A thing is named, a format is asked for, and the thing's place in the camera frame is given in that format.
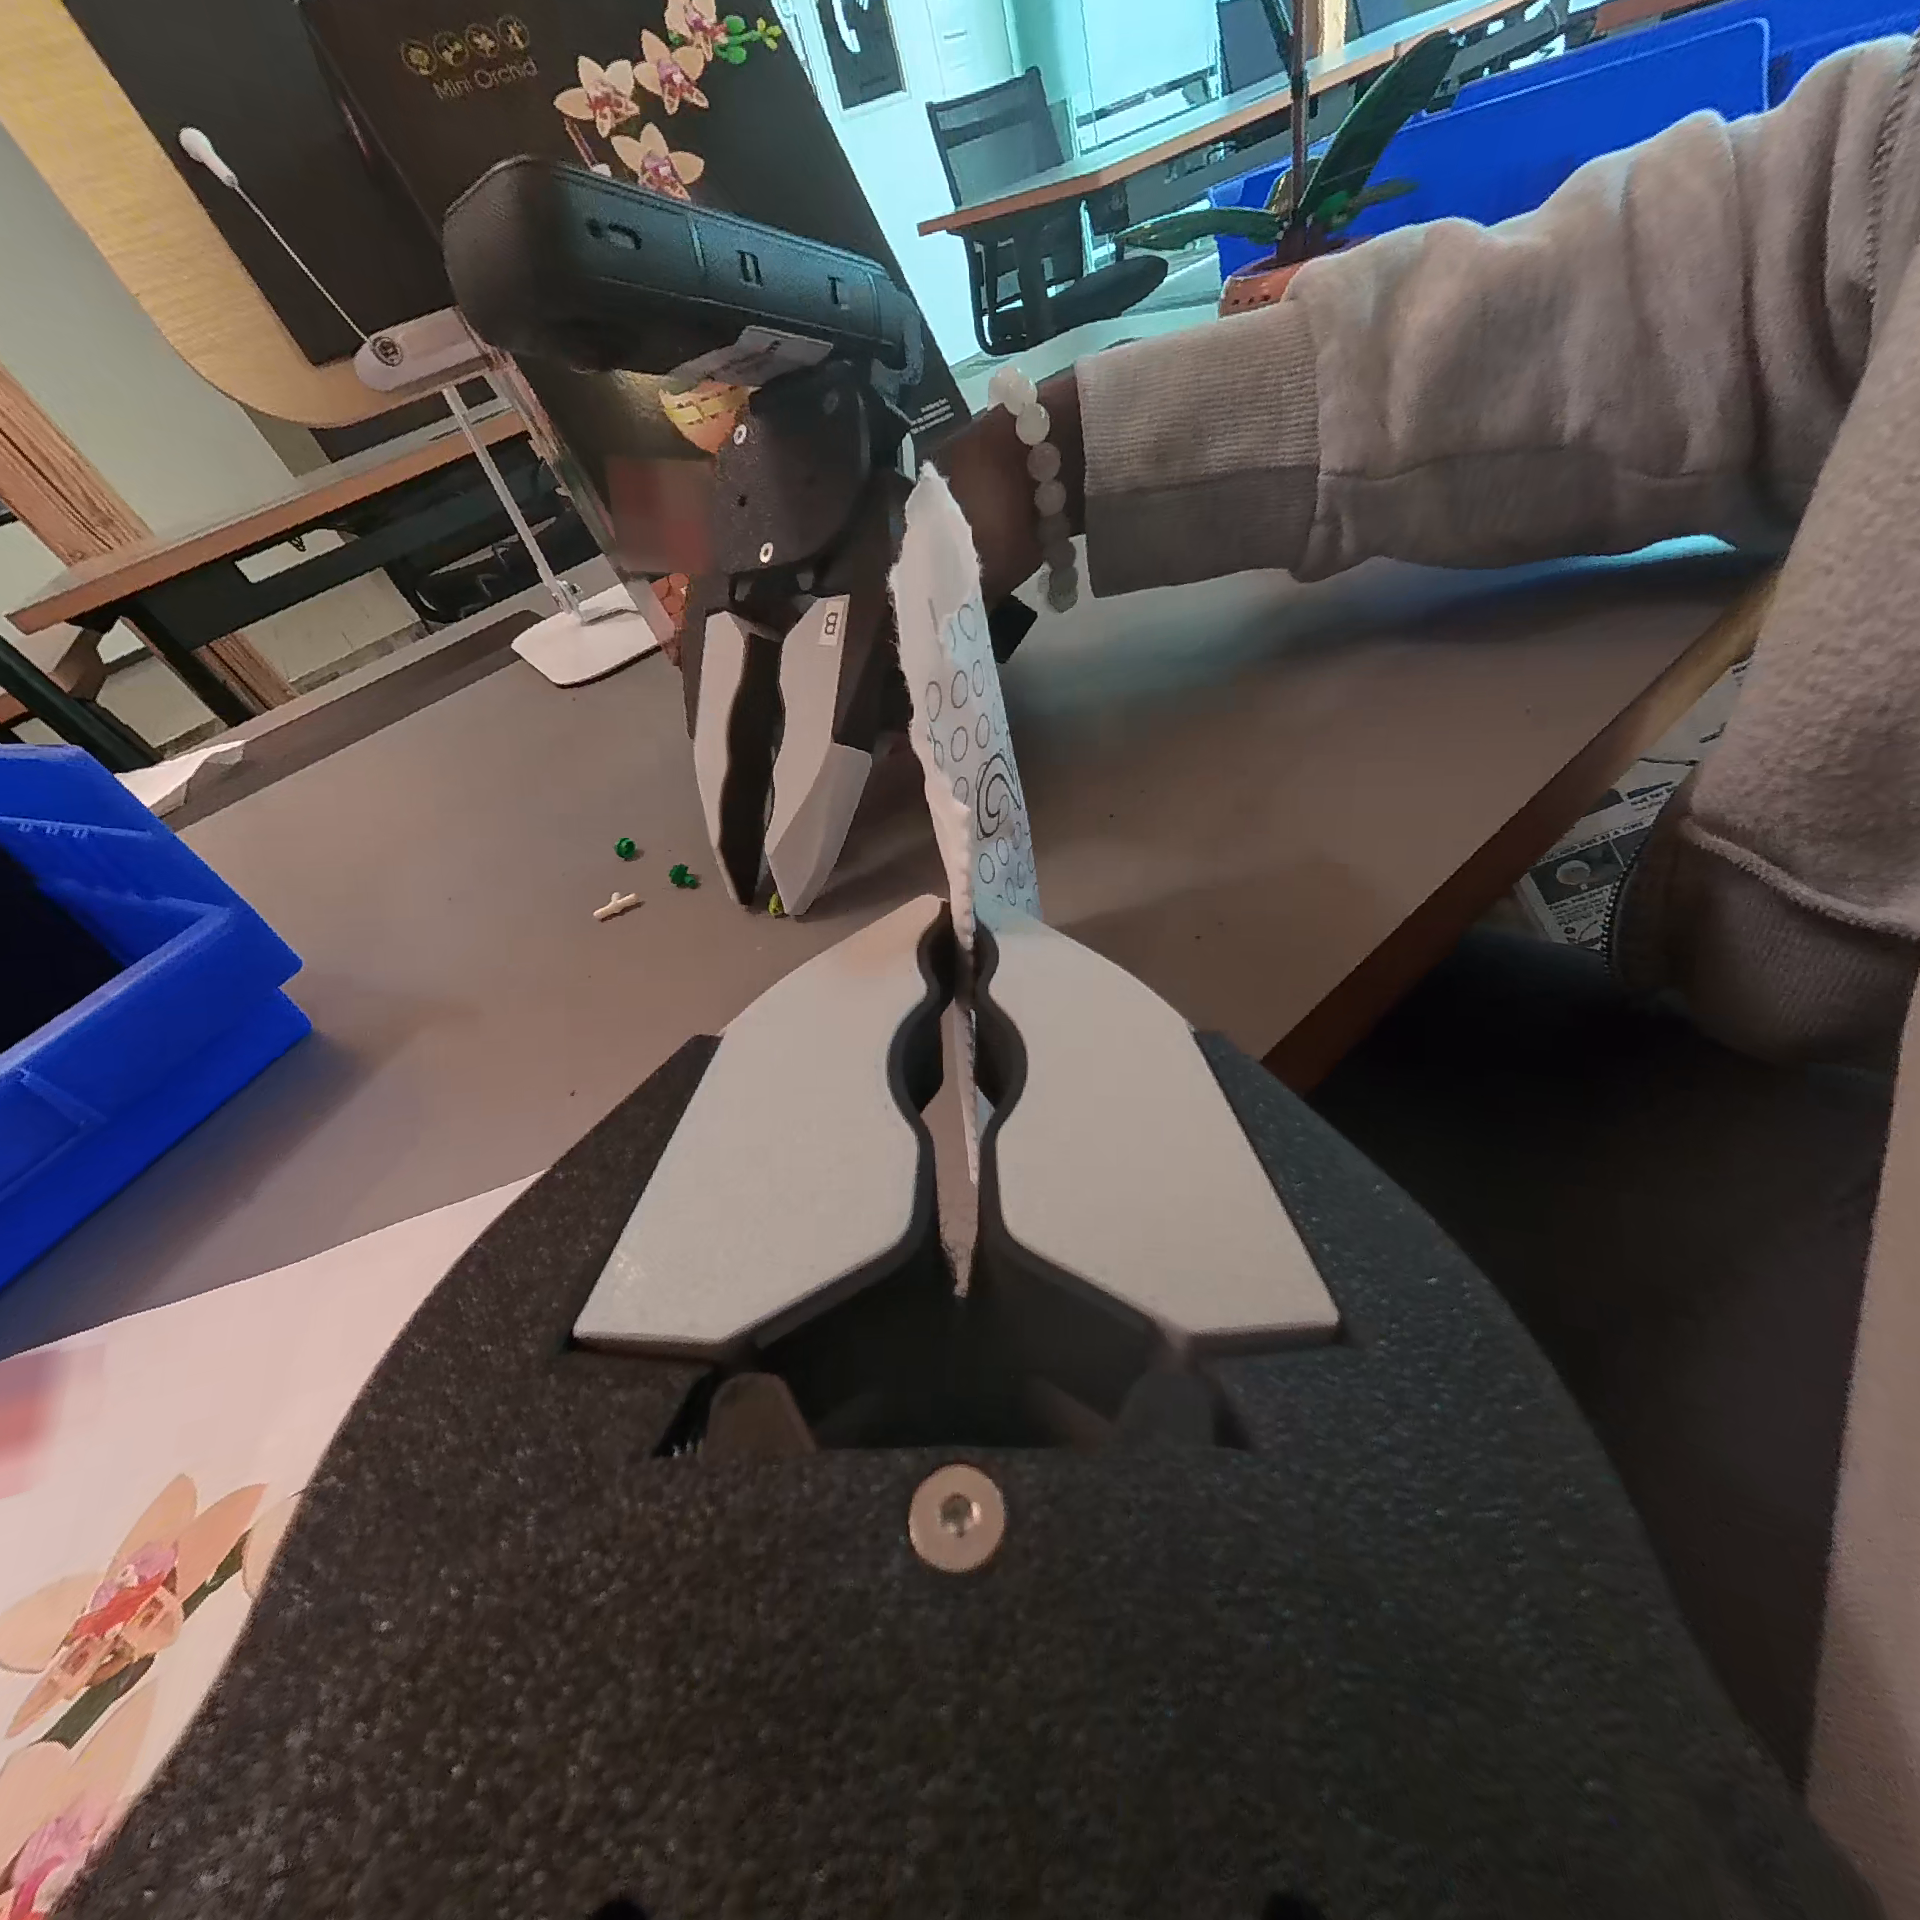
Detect blue plastic bin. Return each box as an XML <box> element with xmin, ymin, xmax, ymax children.
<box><xmin>0</xmin><ymin>744</ymin><xmax>312</xmax><ymax>1291</ymax></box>

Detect curved wooden panel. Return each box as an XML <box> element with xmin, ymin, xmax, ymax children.
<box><xmin>0</xmin><ymin>0</ymin><xmax>392</xmax><ymax>429</ymax></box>

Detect person's grey sweatshirt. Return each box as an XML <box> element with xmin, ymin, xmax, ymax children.
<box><xmin>1610</xmin><ymin>525</ymin><xmax>1920</xmax><ymax>1920</ymax></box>

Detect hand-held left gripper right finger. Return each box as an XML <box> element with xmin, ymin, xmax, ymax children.
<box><xmin>964</xmin><ymin>922</ymin><xmax>1344</xmax><ymax>1345</ymax></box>

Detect large blue storage bin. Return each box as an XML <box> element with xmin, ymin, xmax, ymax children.
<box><xmin>1212</xmin><ymin>17</ymin><xmax>1920</xmax><ymax>288</ymax></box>

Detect person's right hand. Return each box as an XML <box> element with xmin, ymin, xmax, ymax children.
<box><xmin>932</xmin><ymin>394</ymin><xmax>1045</xmax><ymax>601</ymax></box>

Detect orchid instruction booklet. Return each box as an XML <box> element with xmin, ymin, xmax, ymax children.
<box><xmin>0</xmin><ymin>1178</ymin><xmax>541</xmax><ymax>1920</ymax></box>

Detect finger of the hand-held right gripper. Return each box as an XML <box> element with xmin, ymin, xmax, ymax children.
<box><xmin>689</xmin><ymin>612</ymin><xmax>770</xmax><ymax>906</ymax></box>
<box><xmin>756</xmin><ymin>593</ymin><xmax>880</xmax><ymax>917</ymax></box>

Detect wooden table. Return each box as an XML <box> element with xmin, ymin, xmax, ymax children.
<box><xmin>7</xmin><ymin>405</ymin><xmax>570</xmax><ymax>707</ymax></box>

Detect wooden post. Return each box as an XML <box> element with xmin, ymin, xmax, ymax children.
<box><xmin>0</xmin><ymin>358</ymin><xmax>294</xmax><ymax>723</ymax></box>

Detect torn circle-print paper bag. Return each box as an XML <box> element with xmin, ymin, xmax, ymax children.
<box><xmin>887</xmin><ymin>457</ymin><xmax>1045</xmax><ymax>1298</ymax></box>

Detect long background desk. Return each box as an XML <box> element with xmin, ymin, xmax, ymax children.
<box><xmin>919</xmin><ymin>0</ymin><xmax>1548</xmax><ymax>242</ymax></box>

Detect printed paper sheets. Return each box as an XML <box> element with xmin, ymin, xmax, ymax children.
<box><xmin>1516</xmin><ymin>660</ymin><xmax>1749</xmax><ymax>963</ymax></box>

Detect crumpled white paper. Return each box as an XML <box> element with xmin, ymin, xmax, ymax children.
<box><xmin>117</xmin><ymin>738</ymin><xmax>249</xmax><ymax>818</ymax></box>

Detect white camera stand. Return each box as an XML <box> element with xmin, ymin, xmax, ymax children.
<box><xmin>175</xmin><ymin>125</ymin><xmax>662</xmax><ymax>689</ymax></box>

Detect black orchid set box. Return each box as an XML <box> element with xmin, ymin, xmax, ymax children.
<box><xmin>292</xmin><ymin>0</ymin><xmax>976</xmax><ymax>669</ymax></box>

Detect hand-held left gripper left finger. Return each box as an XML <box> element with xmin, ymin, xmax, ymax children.
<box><xmin>574</xmin><ymin>897</ymin><xmax>961</xmax><ymax>1363</ymax></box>

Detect grey desk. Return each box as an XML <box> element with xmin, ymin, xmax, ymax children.
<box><xmin>0</xmin><ymin>306</ymin><xmax>1794</xmax><ymax>1353</ymax></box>

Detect black office chair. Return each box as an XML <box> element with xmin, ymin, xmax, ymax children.
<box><xmin>926</xmin><ymin>67</ymin><xmax>1172</xmax><ymax>355</ymax></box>

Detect person's right forearm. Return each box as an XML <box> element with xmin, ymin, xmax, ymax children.
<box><xmin>1071</xmin><ymin>29</ymin><xmax>1920</xmax><ymax>588</ymax></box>

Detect brick orchid plant model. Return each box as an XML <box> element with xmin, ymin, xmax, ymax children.
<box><xmin>1118</xmin><ymin>0</ymin><xmax>1465</xmax><ymax>318</ymax></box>

